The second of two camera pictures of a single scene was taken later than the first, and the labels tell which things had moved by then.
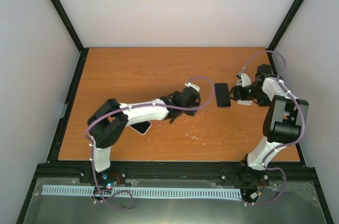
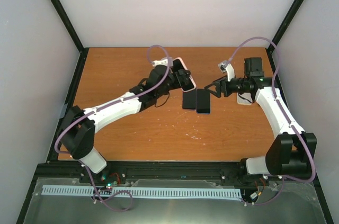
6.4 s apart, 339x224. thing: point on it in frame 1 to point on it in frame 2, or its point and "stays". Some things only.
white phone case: [244, 102] stays
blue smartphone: [222, 95] to [203, 101]
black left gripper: [190, 113] to [184, 81]
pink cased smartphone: [141, 127] to [186, 82]
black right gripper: [238, 93] to [220, 84]
